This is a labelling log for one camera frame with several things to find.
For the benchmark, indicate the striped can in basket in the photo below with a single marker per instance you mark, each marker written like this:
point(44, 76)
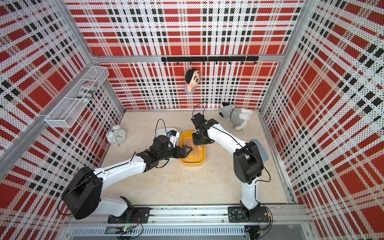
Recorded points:
point(87, 91)

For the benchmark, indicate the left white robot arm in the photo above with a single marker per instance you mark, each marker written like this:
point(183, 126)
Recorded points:
point(83, 195)

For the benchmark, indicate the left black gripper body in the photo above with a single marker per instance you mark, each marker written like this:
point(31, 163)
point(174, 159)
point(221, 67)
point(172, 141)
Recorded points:
point(173, 152)

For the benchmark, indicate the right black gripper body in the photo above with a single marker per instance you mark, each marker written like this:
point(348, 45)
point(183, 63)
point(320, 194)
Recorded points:
point(197, 139)

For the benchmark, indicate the white alarm clock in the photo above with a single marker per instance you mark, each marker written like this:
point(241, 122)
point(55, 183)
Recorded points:
point(116, 135)

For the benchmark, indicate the yellow storage box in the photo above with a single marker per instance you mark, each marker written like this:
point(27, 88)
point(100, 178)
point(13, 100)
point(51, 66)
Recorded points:
point(193, 162)

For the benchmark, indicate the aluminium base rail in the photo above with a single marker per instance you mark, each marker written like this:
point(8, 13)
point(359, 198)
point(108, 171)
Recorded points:
point(270, 222)

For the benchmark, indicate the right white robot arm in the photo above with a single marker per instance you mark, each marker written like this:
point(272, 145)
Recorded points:
point(248, 167)

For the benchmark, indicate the cartoon boy doll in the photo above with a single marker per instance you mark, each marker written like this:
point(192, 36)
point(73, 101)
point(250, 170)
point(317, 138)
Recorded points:
point(192, 79)

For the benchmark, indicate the white wire wall basket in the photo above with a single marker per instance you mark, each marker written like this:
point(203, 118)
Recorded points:
point(68, 110)

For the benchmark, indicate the black hook rail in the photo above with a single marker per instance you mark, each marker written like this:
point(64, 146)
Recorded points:
point(210, 59)

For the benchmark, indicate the white storage box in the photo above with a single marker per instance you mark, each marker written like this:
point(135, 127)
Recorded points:
point(163, 132)

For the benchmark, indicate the grey plush dog toy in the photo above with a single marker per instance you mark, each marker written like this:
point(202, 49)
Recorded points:
point(240, 117)

